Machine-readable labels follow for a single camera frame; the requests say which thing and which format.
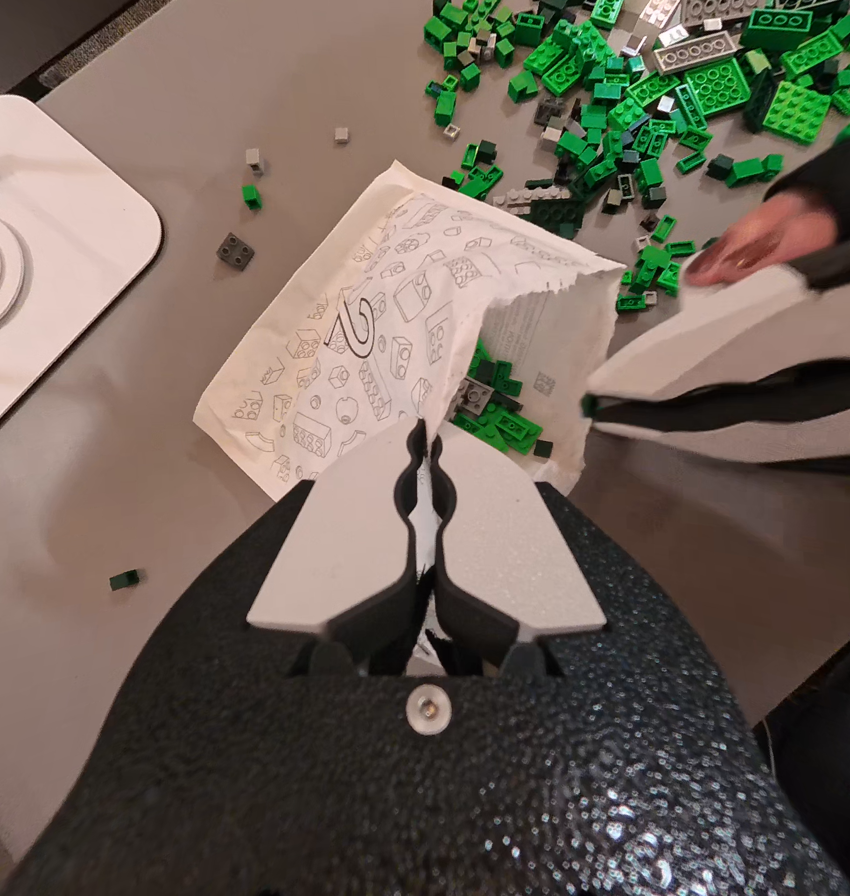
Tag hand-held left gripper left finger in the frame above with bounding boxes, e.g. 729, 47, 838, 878
246, 419, 427, 669

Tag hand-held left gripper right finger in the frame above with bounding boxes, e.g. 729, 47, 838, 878
430, 434, 608, 669

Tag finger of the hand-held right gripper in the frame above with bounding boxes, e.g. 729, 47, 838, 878
591, 392, 850, 478
583, 262, 850, 417

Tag heap of mixed toy bricks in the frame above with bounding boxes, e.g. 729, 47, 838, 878
451, 339, 555, 459

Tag white printed paper bag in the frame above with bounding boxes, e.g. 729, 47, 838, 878
192, 160, 629, 501

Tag pile of green toy bricks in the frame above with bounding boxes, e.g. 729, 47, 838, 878
425, 0, 850, 316

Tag person's right forearm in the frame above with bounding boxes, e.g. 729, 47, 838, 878
764, 115, 850, 242

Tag person's right hand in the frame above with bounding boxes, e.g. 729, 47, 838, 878
684, 192, 844, 288

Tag person's dark trousers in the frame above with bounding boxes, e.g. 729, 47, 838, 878
750, 626, 850, 896

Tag white monitor stand base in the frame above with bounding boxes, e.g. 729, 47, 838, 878
0, 94, 165, 443

